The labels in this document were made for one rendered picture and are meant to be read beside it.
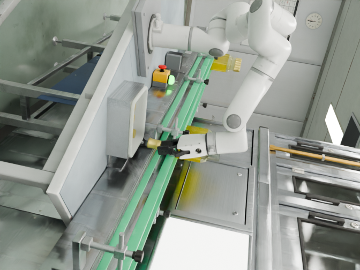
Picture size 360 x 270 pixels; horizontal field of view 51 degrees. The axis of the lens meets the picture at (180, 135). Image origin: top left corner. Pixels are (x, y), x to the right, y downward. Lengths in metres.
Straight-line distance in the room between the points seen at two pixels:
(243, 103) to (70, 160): 0.54
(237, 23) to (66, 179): 0.81
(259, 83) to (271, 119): 6.78
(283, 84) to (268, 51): 6.51
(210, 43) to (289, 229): 0.81
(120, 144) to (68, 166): 0.29
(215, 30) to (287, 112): 6.49
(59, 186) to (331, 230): 1.13
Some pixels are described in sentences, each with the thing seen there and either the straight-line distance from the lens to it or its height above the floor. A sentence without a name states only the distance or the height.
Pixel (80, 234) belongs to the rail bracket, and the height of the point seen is 0.85.
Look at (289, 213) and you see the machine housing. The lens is 1.70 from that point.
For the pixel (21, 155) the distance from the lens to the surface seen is 1.86.
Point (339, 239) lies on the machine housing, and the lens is 1.68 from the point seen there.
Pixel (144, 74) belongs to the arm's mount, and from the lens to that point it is 1.55.
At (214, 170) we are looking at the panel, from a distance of 1.76.
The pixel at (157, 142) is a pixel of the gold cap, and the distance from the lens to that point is 1.30.
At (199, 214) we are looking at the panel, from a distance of 1.50.
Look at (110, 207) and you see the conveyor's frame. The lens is 1.21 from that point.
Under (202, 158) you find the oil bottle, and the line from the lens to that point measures 1.60.
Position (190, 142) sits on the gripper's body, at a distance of 1.26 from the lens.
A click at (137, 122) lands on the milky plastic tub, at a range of 1.43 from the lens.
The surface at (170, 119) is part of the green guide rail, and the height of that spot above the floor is 0.91.
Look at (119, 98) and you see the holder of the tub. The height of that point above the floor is 0.79.
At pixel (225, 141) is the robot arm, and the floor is 1.15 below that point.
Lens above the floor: 1.14
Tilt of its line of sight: 7 degrees down
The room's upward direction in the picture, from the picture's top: 101 degrees clockwise
